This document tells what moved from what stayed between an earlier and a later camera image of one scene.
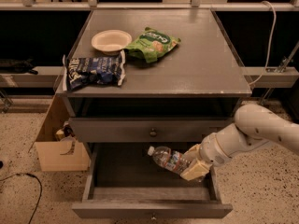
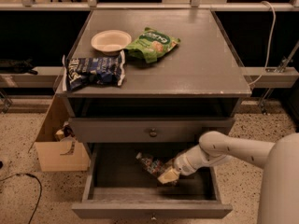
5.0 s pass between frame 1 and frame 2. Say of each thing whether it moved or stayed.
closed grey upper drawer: stayed
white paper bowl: stayed
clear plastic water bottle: moved
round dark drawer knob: stayed
